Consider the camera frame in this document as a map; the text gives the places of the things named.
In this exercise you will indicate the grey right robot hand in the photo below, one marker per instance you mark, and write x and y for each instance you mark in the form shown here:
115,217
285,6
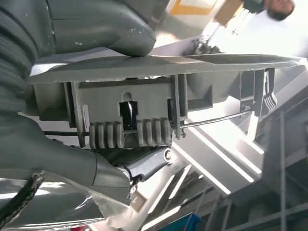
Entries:
96,28

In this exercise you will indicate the cardboard box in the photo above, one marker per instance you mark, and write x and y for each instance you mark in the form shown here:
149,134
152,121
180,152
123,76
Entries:
228,11

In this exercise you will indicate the person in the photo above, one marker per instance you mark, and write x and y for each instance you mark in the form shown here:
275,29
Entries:
278,8

